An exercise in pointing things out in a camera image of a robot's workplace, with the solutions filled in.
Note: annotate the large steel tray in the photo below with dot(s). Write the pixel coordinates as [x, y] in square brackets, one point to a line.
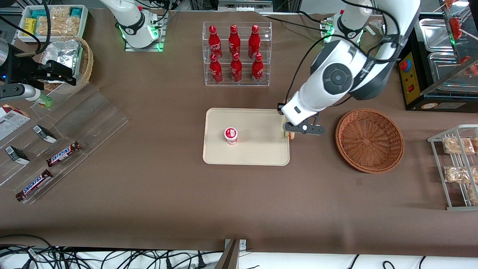
[435, 35]

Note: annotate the snickers chocolate bar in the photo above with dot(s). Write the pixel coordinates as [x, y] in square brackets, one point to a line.
[34, 185]
[63, 154]

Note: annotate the light wicker basket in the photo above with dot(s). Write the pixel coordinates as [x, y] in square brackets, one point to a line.
[86, 63]

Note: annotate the brown wicker basket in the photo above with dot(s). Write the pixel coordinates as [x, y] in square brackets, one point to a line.
[373, 160]

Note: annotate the white plastic bin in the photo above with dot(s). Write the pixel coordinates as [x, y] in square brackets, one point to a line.
[84, 22]

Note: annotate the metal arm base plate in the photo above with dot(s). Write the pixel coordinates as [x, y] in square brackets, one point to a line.
[160, 39]
[325, 39]

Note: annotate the red white barcode carton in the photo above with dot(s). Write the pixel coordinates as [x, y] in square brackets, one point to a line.
[11, 121]

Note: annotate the yellow snack box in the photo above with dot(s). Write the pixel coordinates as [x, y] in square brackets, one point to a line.
[30, 27]

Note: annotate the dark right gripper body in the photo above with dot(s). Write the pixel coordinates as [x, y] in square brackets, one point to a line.
[23, 70]

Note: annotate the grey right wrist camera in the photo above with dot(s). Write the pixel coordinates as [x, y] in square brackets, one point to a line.
[15, 91]

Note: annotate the black food warmer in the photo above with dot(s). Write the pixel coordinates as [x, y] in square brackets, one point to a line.
[422, 74]

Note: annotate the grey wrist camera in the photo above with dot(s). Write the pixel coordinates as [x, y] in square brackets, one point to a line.
[312, 129]
[15, 91]

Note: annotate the small black white box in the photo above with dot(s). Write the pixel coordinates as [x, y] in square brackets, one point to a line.
[44, 134]
[17, 155]

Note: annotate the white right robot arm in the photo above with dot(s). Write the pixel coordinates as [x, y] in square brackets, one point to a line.
[130, 18]

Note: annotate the clear bag of crackers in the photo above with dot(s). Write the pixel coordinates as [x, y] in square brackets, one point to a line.
[457, 174]
[473, 194]
[458, 145]

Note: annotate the small green packet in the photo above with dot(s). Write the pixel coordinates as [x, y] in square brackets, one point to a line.
[45, 101]

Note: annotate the beige plastic tray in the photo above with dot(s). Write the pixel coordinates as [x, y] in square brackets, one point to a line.
[257, 149]

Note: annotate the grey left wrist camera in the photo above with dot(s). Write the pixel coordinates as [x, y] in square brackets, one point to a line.
[312, 129]

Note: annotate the silver foil bag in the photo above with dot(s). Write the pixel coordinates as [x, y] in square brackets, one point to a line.
[65, 52]

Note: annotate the red cola bottle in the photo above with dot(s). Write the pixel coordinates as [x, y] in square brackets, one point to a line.
[254, 41]
[236, 70]
[214, 41]
[216, 71]
[234, 39]
[257, 71]

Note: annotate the teal snack box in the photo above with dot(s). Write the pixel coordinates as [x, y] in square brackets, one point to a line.
[37, 14]
[76, 12]

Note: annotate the small steel tray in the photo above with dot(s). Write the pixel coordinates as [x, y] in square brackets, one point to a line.
[440, 63]

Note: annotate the red emergency button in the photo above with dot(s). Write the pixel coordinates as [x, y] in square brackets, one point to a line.
[404, 65]

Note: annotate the silver mounting bracket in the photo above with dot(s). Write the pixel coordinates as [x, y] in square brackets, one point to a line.
[242, 244]

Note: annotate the clear bag of snacks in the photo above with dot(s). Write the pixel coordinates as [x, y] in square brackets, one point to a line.
[58, 22]

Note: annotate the triangular sandwich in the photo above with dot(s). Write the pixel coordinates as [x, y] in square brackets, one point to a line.
[287, 135]

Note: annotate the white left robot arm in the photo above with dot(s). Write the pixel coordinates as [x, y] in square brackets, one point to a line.
[396, 22]

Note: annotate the small red white cup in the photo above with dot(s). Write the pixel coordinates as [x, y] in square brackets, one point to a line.
[231, 135]

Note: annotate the aluminium frame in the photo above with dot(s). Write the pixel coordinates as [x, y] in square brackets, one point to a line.
[244, 5]

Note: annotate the dark metal bar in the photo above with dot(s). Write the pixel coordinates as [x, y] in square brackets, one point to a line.
[229, 257]

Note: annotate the clear acrylic display stand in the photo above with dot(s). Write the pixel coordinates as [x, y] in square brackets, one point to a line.
[93, 119]

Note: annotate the red skewered sausage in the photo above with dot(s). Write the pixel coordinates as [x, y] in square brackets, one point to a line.
[469, 63]
[455, 27]

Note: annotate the clear acrylic bottle rack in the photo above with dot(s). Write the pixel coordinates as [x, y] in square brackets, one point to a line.
[244, 80]

